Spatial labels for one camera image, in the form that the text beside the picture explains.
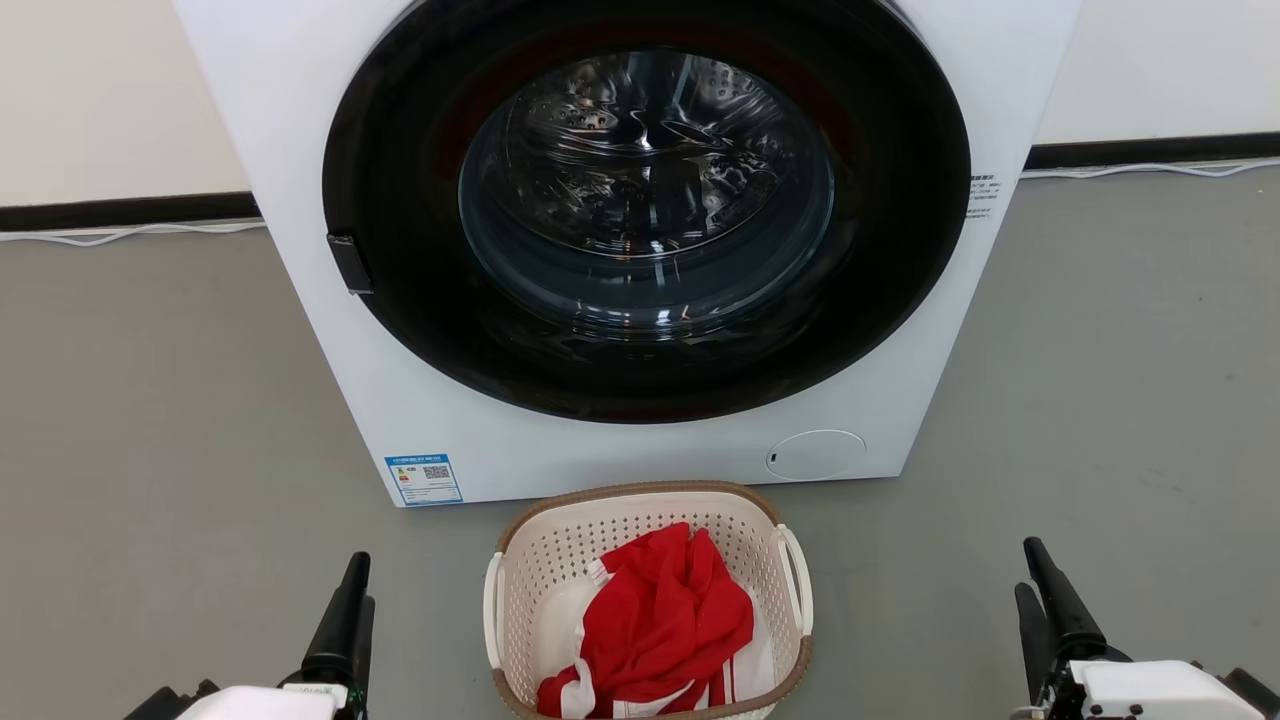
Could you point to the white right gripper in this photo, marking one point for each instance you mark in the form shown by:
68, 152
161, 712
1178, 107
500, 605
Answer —
1160, 690

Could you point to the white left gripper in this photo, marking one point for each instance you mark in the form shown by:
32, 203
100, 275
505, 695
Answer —
270, 704

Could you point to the cream perforated laundry basket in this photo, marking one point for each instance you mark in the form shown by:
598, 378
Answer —
560, 560

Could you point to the blue energy label sticker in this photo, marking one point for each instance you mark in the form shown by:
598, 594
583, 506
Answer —
424, 480

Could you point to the round white filter cover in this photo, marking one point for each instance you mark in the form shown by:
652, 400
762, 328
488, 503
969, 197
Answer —
816, 455

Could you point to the red and white garment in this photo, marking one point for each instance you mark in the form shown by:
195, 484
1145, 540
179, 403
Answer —
660, 620

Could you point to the black round washing machine door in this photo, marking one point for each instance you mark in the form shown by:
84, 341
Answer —
400, 300

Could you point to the small printed text sticker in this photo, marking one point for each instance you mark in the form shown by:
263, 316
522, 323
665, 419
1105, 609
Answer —
982, 196

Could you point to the black baseboard strip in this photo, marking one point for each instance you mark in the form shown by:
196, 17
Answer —
1150, 151
100, 212

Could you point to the white washing machine body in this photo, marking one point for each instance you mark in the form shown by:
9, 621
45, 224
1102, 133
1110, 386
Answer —
300, 100

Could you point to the steel washing machine drum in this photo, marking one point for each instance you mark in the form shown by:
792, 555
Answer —
640, 150

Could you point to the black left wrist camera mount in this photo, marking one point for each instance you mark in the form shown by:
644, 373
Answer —
170, 705

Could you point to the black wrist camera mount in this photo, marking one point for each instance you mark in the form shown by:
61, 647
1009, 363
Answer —
170, 705
1255, 692

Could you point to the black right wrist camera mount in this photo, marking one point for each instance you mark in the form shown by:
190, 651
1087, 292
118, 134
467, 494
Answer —
1255, 692

